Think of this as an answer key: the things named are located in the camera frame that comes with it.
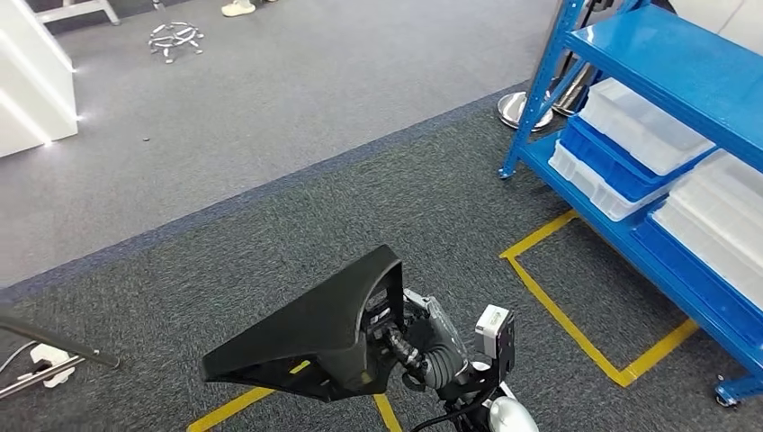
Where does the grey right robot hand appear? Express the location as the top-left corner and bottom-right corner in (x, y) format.
(366, 289), (472, 374)

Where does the black plastic plate part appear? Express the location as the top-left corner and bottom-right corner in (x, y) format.
(199, 244), (407, 403)

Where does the blue metal shelf rack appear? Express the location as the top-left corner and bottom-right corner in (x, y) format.
(499, 0), (763, 410)

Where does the yellow floor tape square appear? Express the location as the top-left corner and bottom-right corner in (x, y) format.
(499, 208), (700, 389)

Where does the white plastic plug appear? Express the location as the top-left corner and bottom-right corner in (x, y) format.
(30, 344), (76, 389)

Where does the chrome star chair base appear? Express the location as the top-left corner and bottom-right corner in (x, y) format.
(148, 21), (205, 65)

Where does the silver metal bar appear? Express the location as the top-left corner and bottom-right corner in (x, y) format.
(0, 356), (85, 400)

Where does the white lit counter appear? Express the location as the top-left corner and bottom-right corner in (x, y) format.
(0, 0), (80, 159)

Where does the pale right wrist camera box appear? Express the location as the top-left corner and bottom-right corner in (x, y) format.
(474, 305), (511, 359)

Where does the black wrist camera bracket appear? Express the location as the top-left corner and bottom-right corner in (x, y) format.
(441, 310), (518, 401)

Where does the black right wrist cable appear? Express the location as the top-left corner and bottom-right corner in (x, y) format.
(411, 399), (496, 432)

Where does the white furniture frame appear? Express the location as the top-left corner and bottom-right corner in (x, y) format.
(35, 0), (121, 26)

